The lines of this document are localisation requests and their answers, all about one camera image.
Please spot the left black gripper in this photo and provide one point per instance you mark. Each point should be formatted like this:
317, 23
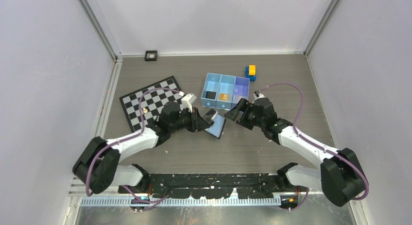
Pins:
197, 123

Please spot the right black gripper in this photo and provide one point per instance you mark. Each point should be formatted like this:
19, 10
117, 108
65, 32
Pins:
233, 113

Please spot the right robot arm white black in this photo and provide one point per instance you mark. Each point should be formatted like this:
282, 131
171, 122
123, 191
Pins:
336, 173

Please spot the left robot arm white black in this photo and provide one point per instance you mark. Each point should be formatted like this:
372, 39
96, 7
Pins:
98, 167

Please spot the black square item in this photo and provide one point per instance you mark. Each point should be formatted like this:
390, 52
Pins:
210, 95

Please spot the orange square item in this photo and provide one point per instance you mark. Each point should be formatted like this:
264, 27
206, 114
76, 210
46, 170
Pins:
224, 97

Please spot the light blue bin middle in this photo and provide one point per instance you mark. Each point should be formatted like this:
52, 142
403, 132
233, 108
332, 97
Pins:
226, 86

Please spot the light blue bin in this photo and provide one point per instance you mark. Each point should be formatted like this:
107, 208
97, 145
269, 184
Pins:
212, 83
226, 86

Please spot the purple bin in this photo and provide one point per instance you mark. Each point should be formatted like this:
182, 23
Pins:
241, 90

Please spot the light blue bin left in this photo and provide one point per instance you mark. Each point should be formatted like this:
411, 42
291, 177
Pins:
212, 83

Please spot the blue yellow toy blocks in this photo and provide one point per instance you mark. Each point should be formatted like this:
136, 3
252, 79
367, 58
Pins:
250, 72

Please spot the black white chessboard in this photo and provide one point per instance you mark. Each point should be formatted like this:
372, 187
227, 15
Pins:
153, 102

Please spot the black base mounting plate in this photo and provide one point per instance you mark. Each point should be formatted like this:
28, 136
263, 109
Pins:
214, 185

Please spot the small black square box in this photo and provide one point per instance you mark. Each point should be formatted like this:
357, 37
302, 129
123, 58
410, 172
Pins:
151, 55

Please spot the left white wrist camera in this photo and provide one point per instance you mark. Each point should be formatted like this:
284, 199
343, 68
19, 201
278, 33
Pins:
187, 100

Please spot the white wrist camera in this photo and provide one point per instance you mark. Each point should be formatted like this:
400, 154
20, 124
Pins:
257, 95
187, 100

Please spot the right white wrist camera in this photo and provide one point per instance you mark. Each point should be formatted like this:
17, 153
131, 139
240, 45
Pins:
257, 95

